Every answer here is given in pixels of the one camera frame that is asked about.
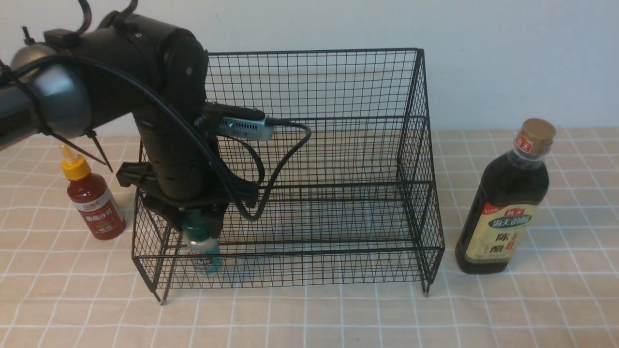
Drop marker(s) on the red sauce bottle yellow cap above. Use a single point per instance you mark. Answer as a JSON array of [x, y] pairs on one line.
[[91, 196]]

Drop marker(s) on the dark vinegar bottle gold cap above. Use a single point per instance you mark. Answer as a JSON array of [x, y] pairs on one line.
[[511, 189]]

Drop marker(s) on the black wire mesh shelf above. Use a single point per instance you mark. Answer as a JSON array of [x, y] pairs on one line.
[[356, 204]]

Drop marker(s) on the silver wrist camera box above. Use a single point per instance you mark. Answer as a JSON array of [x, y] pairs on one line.
[[241, 128]]

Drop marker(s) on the beige grid-pattern tablecloth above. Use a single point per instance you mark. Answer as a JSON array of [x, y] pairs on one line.
[[61, 288]]

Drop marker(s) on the small green-capped seasoning jar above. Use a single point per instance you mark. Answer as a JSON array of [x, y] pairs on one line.
[[205, 251]]

